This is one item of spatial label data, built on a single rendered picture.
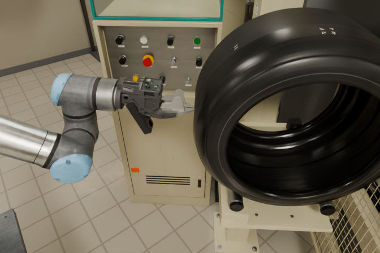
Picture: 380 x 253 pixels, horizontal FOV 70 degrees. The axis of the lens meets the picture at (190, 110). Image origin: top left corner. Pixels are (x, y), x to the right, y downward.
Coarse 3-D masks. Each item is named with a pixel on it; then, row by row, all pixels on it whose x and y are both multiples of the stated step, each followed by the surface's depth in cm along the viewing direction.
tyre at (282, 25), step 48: (240, 48) 63; (288, 48) 55; (336, 48) 54; (240, 96) 59; (336, 96) 91; (240, 144) 101; (288, 144) 101; (336, 144) 92; (240, 192) 79; (288, 192) 80; (336, 192) 76
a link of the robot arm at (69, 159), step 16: (0, 128) 59; (16, 128) 61; (32, 128) 63; (80, 128) 73; (0, 144) 59; (16, 144) 60; (32, 144) 62; (48, 144) 64; (64, 144) 66; (80, 144) 69; (32, 160) 63; (48, 160) 64; (64, 160) 63; (80, 160) 65; (64, 176) 66; (80, 176) 67
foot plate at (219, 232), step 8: (216, 216) 180; (216, 224) 175; (216, 232) 171; (224, 232) 171; (256, 232) 171; (216, 240) 167; (224, 240) 167; (248, 240) 167; (256, 240) 167; (216, 248) 163; (224, 248) 163; (232, 248) 163; (240, 248) 163; (248, 248) 163; (256, 248) 162
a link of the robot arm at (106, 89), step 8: (104, 80) 72; (112, 80) 72; (104, 88) 70; (112, 88) 70; (96, 96) 70; (104, 96) 70; (112, 96) 70; (96, 104) 71; (104, 104) 71; (112, 104) 71
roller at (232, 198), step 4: (228, 192) 88; (232, 192) 87; (228, 196) 88; (232, 196) 86; (236, 196) 85; (240, 196) 86; (232, 200) 84; (236, 200) 84; (240, 200) 84; (232, 204) 84; (236, 204) 83; (240, 204) 84; (232, 208) 85; (236, 208) 85; (240, 208) 84
